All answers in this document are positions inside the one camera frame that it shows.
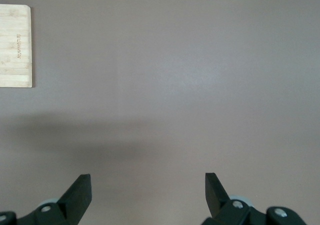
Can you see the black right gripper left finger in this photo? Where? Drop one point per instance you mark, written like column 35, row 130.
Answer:
column 75, row 202

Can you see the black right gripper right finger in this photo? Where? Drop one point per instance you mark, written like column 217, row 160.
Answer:
column 215, row 197

